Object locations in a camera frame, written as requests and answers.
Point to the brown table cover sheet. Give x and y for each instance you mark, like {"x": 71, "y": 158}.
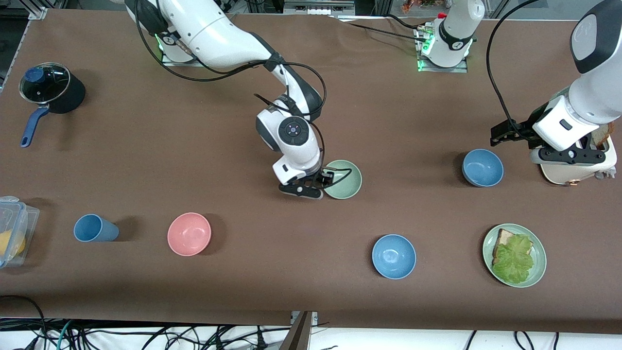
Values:
{"x": 311, "y": 243}

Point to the clear plastic container blue rim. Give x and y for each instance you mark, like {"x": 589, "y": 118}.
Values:
{"x": 30, "y": 228}

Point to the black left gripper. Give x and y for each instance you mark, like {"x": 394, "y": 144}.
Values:
{"x": 524, "y": 129}

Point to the blue bowl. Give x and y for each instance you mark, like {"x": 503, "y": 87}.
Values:
{"x": 482, "y": 167}
{"x": 394, "y": 256}

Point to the yellow fruit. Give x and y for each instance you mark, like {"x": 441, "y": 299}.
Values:
{"x": 10, "y": 243}

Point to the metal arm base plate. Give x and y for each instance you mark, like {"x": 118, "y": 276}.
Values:
{"x": 165, "y": 63}
{"x": 442, "y": 69}

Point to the grey electronics box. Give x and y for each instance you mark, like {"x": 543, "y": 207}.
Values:
{"x": 318, "y": 7}

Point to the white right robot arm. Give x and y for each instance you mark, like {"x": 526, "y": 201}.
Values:
{"x": 218, "y": 34}

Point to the green lettuce leaf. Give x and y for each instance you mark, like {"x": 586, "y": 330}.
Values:
{"x": 515, "y": 260}

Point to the brown crust bread slice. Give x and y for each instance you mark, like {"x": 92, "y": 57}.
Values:
{"x": 602, "y": 133}

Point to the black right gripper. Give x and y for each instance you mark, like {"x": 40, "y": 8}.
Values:
{"x": 321, "y": 177}

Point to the green plate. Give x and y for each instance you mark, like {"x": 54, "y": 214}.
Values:
{"x": 539, "y": 265}

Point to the glass lid blue knob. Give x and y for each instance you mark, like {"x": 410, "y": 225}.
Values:
{"x": 35, "y": 74}

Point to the green bowl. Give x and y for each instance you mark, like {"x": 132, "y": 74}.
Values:
{"x": 347, "y": 187}

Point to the white toaster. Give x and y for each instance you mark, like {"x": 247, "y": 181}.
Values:
{"x": 563, "y": 172}

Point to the pink bowl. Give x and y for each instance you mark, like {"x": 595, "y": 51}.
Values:
{"x": 189, "y": 234}

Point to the aluminium frame post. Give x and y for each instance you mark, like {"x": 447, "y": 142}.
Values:
{"x": 300, "y": 335}

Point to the blue cup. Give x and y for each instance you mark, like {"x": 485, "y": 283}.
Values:
{"x": 95, "y": 228}

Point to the white bread slice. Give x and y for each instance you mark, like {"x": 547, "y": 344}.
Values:
{"x": 504, "y": 238}

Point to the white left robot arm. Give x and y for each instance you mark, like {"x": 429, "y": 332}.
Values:
{"x": 597, "y": 92}

